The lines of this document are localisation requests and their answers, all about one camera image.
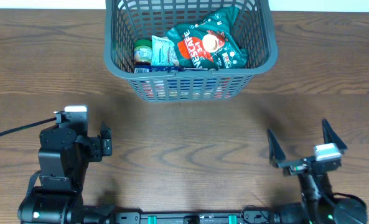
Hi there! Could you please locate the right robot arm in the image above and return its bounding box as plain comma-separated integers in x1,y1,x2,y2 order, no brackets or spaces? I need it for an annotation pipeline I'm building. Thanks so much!
267,119,368,224

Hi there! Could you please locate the green lid glass jar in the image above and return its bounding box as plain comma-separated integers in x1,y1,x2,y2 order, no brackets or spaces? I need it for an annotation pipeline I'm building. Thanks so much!
133,39,153,65

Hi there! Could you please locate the black cable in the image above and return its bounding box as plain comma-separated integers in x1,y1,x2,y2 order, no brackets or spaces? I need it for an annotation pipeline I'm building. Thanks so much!
324,174,362,218
0,116,58,144

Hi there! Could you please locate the beige paper pouch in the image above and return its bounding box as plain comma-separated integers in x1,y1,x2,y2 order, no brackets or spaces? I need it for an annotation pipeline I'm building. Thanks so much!
169,47,180,67

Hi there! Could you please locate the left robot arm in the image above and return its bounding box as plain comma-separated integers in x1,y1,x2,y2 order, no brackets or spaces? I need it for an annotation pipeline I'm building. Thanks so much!
17,111,115,223

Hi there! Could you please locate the small teal tissue packet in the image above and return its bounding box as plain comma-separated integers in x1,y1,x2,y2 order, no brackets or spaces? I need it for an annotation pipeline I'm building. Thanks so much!
151,35,174,67

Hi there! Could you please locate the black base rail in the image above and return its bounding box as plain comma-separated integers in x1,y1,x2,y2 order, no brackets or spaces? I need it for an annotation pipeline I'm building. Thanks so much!
114,206,283,224

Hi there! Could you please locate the orange spaghetti packet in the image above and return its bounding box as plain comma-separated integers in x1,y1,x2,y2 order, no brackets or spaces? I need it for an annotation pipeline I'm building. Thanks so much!
129,78,236,101

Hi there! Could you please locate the Kleenex tissue multipack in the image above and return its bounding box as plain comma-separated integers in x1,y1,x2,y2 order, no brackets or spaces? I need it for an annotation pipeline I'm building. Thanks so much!
129,65,207,101

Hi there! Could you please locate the left black cable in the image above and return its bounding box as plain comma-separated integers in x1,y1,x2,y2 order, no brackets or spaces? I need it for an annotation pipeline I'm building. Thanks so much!
0,116,58,144

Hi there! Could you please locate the green Nescafe coffee bag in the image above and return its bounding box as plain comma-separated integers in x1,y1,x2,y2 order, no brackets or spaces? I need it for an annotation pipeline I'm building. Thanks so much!
166,6,248,69

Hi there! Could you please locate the grey plastic basket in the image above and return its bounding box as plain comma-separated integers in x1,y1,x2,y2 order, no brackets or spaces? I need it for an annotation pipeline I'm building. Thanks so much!
104,0,278,99

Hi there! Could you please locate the right black cable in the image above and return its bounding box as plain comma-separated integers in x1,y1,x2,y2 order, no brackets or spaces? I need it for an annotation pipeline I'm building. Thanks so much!
324,174,362,218

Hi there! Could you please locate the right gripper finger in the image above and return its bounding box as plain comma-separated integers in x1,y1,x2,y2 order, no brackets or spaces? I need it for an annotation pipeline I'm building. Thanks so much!
267,129,286,167
322,119,348,153

